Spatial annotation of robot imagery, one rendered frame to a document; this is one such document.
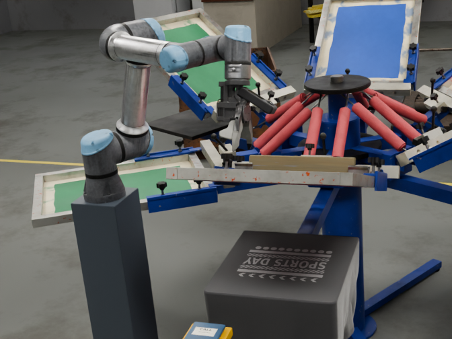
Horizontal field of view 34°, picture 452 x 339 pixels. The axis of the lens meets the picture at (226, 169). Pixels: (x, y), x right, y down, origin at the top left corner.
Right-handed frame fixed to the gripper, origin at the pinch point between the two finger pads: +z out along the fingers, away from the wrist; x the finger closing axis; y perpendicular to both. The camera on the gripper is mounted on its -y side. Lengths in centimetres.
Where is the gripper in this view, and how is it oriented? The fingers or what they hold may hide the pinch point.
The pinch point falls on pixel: (243, 151)
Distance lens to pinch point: 213.7
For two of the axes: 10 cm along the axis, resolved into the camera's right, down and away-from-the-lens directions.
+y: -9.5, -0.3, 3.2
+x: -3.2, 0.6, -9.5
